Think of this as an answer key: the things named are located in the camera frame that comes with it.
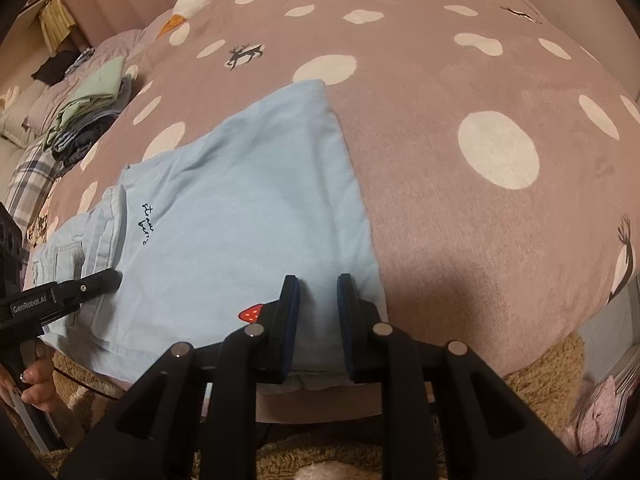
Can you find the light blue denim pants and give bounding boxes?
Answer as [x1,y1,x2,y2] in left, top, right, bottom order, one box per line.
[32,80,385,391]

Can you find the person's left hand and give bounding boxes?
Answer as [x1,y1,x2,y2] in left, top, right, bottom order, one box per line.
[21,340,63,413]

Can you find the plaid blanket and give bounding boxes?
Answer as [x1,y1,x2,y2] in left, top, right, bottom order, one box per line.
[2,141,61,234]

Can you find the stack of folded clothes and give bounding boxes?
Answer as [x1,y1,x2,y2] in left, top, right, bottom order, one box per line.
[44,56,132,167]

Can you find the brown fuzzy rug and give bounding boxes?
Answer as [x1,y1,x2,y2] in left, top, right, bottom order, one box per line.
[52,334,585,479]

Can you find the pink polka dot bed cover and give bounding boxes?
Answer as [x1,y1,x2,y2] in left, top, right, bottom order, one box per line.
[47,0,639,375]

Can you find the pink quilted bag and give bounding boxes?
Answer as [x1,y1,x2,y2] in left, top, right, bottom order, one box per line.
[560,375,626,455]

